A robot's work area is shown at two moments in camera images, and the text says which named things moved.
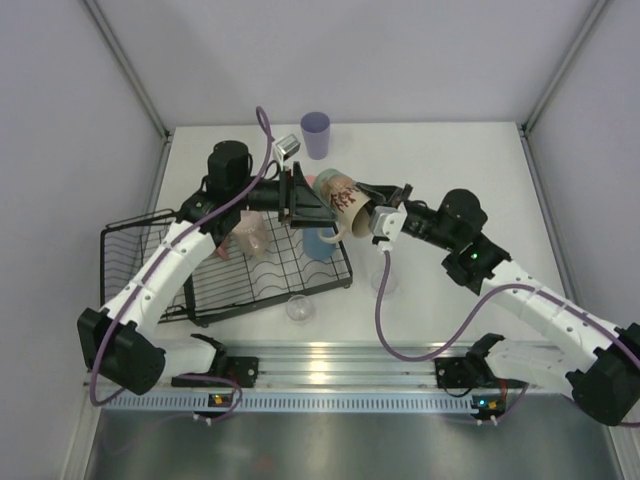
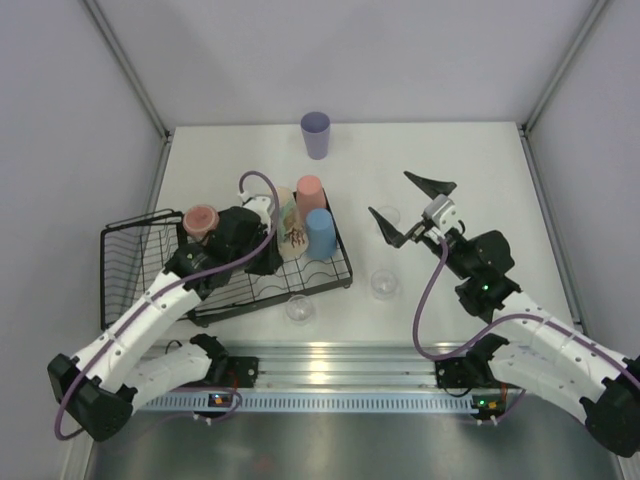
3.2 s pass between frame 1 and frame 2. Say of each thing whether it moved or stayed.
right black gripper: moved
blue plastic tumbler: stayed
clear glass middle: stayed
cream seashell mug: moved
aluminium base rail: stayed
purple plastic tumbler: stayed
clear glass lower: stayed
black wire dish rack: stayed
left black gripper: moved
